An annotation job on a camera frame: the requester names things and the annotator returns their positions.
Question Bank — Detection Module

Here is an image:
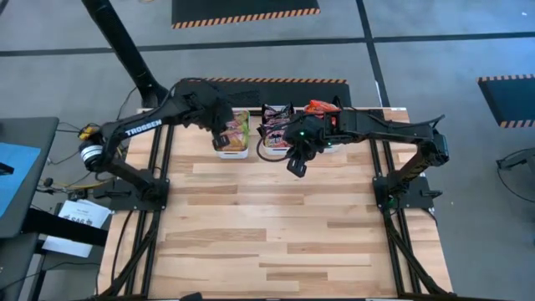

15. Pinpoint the blue sheet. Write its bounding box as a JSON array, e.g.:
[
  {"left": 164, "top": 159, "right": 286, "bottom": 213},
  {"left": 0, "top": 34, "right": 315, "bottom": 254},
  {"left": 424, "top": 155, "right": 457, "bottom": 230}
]
[{"left": 0, "top": 141, "right": 43, "bottom": 219}]

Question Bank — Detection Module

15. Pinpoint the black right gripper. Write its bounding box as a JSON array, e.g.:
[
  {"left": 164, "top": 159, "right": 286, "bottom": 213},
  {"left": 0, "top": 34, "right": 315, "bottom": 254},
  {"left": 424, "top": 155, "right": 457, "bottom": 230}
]
[{"left": 283, "top": 116, "right": 335, "bottom": 158}]

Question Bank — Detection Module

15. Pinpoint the black aluminium table frame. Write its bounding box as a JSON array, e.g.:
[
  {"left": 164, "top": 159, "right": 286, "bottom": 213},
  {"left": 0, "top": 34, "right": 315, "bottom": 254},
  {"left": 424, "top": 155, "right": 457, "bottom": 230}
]
[{"left": 98, "top": 107, "right": 456, "bottom": 301}]

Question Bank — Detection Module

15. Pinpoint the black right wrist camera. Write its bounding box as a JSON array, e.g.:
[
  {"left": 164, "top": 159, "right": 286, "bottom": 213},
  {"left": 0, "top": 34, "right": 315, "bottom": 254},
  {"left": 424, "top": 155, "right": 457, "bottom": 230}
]
[{"left": 287, "top": 157, "right": 308, "bottom": 179}]

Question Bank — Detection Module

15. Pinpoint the black hazard-striped floor mat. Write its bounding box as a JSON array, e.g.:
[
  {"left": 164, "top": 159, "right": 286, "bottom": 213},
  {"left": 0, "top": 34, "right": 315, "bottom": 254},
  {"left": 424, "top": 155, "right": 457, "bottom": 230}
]
[
  {"left": 170, "top": 76, "right": 353, "bottom": 110},
  {"left": 171, "top": 0, "right": 322, "bottom": 30},
  {"left": 476, "top": 74, "right": 535, "bottom": 129}
]

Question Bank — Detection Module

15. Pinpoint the white printed paper sheet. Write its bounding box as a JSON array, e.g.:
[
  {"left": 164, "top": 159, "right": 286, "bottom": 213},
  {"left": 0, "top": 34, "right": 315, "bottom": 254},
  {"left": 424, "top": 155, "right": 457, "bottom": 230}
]
[{"left": 40, "top": 199, "right": 113, "bottom": 259}]

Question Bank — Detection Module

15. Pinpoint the yellow power plug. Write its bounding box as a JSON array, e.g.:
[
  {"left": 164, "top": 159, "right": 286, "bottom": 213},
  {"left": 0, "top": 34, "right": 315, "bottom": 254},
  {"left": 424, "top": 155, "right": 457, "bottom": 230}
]
[{"left": 78, "top": 125, "right": 99, "bottom": 141}]

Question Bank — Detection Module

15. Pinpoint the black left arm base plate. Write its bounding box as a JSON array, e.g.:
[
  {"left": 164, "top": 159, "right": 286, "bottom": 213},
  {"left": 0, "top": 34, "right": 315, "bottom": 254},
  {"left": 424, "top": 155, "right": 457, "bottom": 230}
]
[{"left": 92, "top": 178, "right": 171, "bottom": 212}]

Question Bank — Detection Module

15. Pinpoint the black desk beam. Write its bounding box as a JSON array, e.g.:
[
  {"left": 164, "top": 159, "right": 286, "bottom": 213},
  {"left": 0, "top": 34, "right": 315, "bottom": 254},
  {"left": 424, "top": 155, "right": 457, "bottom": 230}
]
[{"left": 20, "top": 207, "right": 110, "bottom": 248}]

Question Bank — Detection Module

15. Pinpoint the dark grey desk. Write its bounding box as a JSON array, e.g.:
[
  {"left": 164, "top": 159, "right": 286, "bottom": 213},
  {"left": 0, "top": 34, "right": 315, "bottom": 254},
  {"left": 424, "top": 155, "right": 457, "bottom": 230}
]
[{"left": 0, "top": 116, "right": 60, "bottom": 240}]

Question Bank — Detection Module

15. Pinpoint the white plastic bin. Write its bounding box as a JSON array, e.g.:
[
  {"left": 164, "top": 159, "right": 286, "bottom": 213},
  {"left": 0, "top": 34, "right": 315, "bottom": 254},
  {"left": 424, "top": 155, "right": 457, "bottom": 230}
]
[
  {"left": 213, "top": 109, "right": 251, "bottom": 160},
  {"left": 262, "top": 106, "right": 293, "bottom": 156},
  {"left": 303, "top": 106, "right": 343, "bottom": 155}
]

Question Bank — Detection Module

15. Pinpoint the yellow cable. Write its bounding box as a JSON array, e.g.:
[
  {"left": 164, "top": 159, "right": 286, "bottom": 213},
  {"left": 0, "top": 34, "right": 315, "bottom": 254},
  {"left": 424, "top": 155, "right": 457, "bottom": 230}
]
[{"left": 49, "top": 173, "right": 116, "bottom": 190}]

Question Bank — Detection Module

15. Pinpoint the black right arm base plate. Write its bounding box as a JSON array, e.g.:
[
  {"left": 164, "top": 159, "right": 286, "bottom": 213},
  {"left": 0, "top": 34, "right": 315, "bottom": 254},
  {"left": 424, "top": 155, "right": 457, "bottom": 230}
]
[{"left": 373, "top": 174, "right": 443, "bottom": 211}]

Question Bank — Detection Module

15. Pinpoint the black camera stand pole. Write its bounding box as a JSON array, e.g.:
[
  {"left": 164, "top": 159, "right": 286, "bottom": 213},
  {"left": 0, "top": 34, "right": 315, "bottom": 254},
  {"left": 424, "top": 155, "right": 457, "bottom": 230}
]
[{"left": 80, "top": 0, "right": 173, "bottom": 109}]

